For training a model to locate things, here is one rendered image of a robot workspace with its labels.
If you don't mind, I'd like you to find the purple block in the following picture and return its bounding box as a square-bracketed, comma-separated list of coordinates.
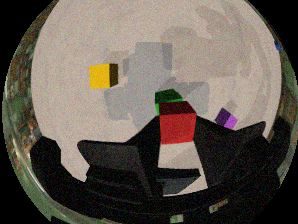
[214, 108, 237, 129]

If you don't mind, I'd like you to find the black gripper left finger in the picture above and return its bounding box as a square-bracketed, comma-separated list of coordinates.
[77, 115, 161, 197]

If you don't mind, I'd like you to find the blue cube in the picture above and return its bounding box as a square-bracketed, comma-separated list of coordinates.
[274, 41, 281, 51]

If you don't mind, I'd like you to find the green block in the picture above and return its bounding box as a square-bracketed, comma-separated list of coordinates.
[156, 92, 182, 115]
[156, 88, 176, 96]

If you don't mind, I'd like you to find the yellow block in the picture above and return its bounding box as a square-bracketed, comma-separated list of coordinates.
[89, 63, 118, 89]

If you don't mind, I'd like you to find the red block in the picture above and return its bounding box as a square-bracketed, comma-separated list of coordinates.
[160, 101, 197, 145]

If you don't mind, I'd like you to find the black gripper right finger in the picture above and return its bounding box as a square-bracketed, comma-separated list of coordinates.
[193, 116, 266, 188]

